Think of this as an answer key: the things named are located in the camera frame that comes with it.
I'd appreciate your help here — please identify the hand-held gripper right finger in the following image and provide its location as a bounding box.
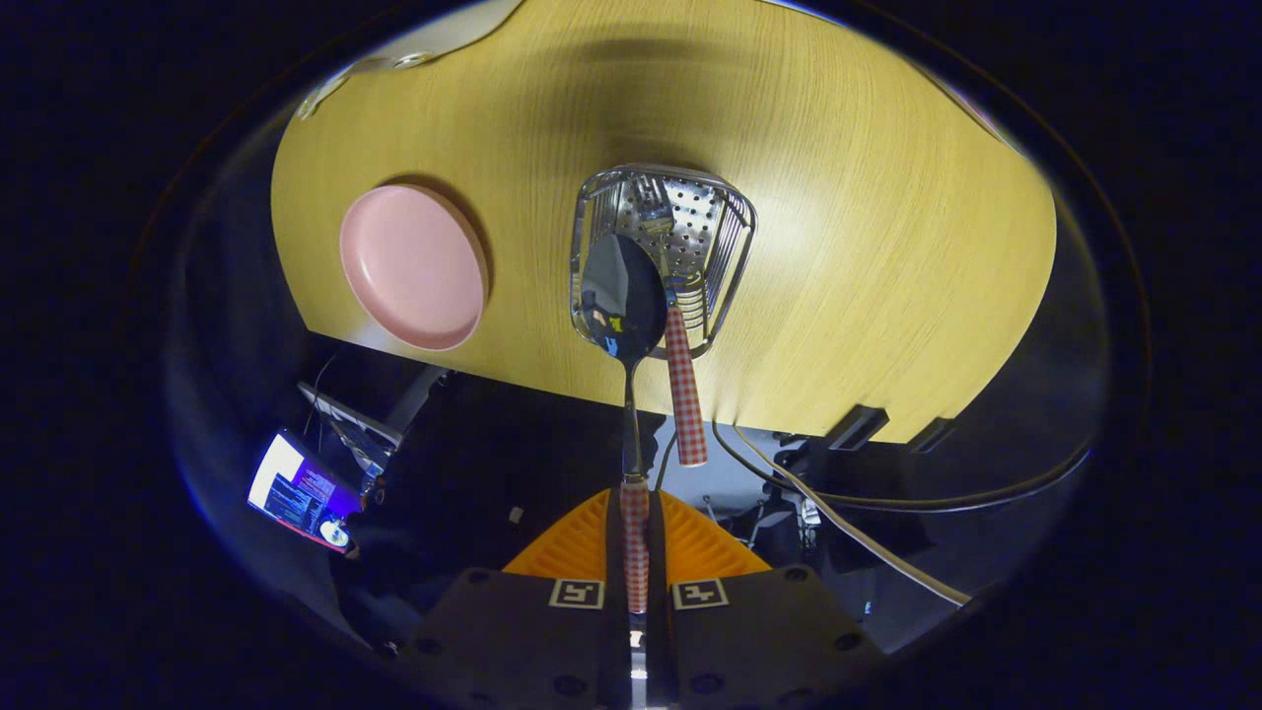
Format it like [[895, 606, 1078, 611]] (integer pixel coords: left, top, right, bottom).
[[649, 488, 888, 710]]

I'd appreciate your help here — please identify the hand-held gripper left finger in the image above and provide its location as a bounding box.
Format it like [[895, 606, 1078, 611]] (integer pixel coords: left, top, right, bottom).
[[394, 488, 629, 710]]

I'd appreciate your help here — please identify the checkered handle metal fork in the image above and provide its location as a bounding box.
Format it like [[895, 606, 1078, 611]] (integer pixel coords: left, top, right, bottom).
[[631, 176, 709, 467]]

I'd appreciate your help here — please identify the checkered handle metal spoon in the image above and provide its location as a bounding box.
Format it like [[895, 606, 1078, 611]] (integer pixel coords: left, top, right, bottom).
[[580, 233, 669, 617]]

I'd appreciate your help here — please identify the black table clamp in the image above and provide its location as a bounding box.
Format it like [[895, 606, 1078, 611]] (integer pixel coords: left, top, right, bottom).
[[823, 404, 890, 452], [907, 417, 957, 455]]

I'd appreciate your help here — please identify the lit screen device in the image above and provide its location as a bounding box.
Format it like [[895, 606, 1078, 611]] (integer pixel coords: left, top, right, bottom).
[[246, 429, 364, 553]]

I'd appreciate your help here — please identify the grey laptop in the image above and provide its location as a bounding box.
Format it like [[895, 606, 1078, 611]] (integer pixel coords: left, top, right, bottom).
[[299, 383, 405, 474]]

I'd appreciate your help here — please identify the round pink plate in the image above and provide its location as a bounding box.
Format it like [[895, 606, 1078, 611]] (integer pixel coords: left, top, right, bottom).
[[339, 183, 491, 352]]

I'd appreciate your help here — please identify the perforated metal drain basket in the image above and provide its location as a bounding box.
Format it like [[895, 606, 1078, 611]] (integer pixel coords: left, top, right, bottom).
[[570, 163, 758, 361]]

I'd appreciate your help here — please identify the divided white snack plate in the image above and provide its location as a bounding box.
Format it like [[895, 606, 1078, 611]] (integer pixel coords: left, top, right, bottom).
[[294, 71, 351, 121]]

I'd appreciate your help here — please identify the white toaster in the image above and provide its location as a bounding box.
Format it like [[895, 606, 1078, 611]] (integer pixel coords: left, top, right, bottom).
[[355, 0, 526, 72]]

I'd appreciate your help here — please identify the white cable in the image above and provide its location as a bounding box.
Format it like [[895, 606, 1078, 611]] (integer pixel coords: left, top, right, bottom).
[[730, 424, 972, 606]]

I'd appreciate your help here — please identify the black cable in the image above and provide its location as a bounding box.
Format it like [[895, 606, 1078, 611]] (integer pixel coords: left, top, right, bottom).
[[712, 424, 1090, 516]]

